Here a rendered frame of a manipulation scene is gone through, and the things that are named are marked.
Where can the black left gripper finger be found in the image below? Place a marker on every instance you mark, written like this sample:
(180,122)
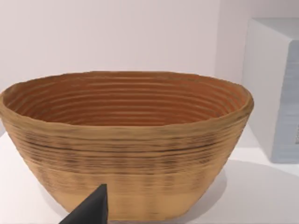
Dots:
(95,207)

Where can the brown woven basket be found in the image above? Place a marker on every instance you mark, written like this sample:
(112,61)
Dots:
(126,149)

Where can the pale grey cabinet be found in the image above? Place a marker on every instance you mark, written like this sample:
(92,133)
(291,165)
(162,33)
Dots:
(278,93)

